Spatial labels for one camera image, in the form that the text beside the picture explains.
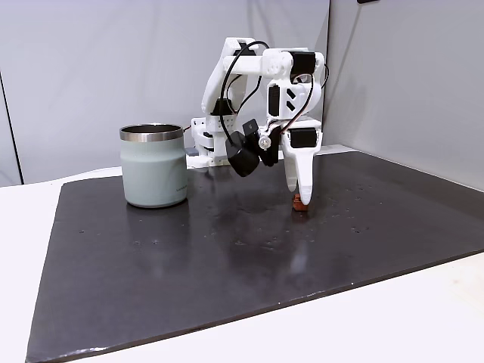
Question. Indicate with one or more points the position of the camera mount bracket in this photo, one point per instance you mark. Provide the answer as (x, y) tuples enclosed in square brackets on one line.
[(271, 151)]

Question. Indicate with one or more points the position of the black glossy mat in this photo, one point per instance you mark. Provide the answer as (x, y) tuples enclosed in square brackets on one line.
[(189, 264)]

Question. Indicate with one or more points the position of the black oval camera box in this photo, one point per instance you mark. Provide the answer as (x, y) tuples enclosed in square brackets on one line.
[(244, 157)]

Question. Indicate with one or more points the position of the pale green steel cup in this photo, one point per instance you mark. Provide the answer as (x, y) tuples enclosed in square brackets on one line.
[(153, 170)]

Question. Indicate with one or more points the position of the red cube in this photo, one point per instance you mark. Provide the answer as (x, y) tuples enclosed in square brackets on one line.
[(297, 205)]

